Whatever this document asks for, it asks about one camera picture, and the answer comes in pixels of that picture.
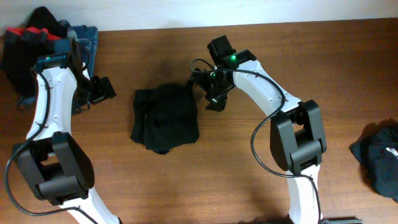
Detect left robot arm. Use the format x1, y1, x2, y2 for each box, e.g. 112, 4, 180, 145
5, 38, 121, 223

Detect right black cable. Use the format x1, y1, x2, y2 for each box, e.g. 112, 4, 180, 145
189, 58, 323, 224

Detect folded blue denim jeans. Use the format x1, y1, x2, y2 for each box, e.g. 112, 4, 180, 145
9, 20, 98, 110

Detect black garment with red trim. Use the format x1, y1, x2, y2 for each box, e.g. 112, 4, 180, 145
1, 6, 71, 97

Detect dark garment with white logo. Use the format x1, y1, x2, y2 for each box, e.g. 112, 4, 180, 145
349, 125, 397, 202

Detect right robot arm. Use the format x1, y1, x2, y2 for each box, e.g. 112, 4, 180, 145
189, 35, 363, 223

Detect black t-shirt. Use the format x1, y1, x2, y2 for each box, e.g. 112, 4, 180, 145
131, 83, 200, 154

